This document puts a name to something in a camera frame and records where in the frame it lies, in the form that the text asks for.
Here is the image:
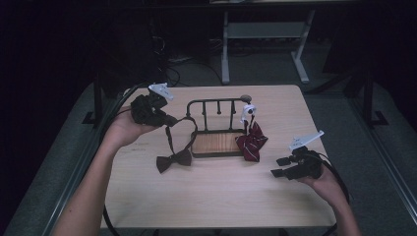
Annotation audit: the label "person's right hand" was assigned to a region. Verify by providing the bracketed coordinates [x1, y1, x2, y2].
[299, 161, 349, 209]

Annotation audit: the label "dark brown bow tie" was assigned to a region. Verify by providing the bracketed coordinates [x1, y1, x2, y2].
[155, 116, 199, 174]

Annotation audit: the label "red striped bow tie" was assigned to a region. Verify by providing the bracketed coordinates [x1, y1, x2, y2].
[235, 103, 269, 163]

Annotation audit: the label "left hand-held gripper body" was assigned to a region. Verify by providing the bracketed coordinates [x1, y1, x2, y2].
[130, 82, 175, 128]

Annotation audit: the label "grey metal desk frame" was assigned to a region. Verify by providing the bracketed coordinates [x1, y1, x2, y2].
[209, 0, 358, 86]

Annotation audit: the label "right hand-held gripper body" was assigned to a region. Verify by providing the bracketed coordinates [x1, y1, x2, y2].
[286, 130, 326, 181]

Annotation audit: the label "left hand-held gripper black cable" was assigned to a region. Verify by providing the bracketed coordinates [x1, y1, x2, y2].
[97, 83, 149, 236]

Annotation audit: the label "black hook rack wooden base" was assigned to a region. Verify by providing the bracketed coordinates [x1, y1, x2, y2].
[185, 97, 254, 159]

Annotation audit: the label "black stand post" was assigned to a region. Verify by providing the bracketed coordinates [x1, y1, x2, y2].
[362, 69, 389, 128]
[82, 73, 104, 126]

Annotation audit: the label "person's left hand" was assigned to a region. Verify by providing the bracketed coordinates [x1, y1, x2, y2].
[102, 106, 160, 150]

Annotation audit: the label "black floor cables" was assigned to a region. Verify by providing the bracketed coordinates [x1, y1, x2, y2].
[149, 16, 224, 88]

